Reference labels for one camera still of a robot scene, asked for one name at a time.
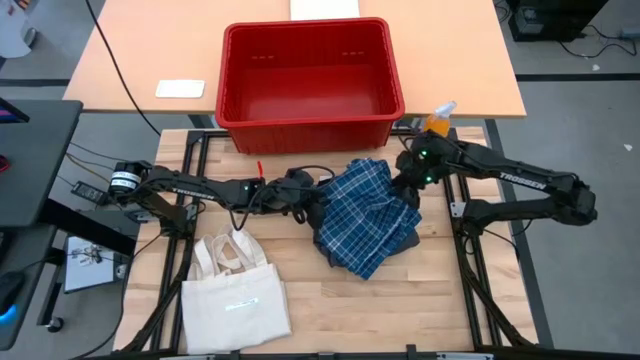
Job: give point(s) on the white box with keys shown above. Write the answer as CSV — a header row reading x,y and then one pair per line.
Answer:
x,y
87,265

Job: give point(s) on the black computer tower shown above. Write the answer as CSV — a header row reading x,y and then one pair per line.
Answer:
x,y
555,17

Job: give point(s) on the black side desk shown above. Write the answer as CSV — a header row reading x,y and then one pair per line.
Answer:
x,y
35,160

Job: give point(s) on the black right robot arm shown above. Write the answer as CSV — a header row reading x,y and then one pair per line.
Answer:
x,y
525,182

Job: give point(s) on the cream canvas tote bag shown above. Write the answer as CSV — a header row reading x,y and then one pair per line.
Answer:
x,y
235,305

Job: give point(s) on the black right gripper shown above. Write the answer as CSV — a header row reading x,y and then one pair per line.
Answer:
x,y
425,160

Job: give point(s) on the light wooden desk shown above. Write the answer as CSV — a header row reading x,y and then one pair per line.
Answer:
x,y
450,60

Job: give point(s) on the orange spray bottle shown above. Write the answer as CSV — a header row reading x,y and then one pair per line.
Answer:
x,y
439,122

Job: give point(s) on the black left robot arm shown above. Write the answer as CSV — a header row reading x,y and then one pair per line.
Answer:
x,y
200,192

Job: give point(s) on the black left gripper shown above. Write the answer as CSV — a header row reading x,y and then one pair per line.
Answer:
x,y
290,192

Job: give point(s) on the blue plaid garment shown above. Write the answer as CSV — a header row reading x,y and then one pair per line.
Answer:
x,y
370,215

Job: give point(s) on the red zip tie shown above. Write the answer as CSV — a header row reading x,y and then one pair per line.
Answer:
x,y
260,168

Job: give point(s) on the black aluminium frame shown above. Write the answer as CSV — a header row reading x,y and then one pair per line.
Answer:
x,y
470,280

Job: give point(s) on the white paper sheet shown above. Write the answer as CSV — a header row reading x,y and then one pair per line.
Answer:
x,y
325,9

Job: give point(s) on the red plastic laundry basket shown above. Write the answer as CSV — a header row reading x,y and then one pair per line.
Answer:
x,y
310,85

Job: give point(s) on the black caster wheel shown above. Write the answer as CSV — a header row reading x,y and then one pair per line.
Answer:
x,y
54,325

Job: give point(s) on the black power adapter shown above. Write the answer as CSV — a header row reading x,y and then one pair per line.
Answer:
x,y
89,192

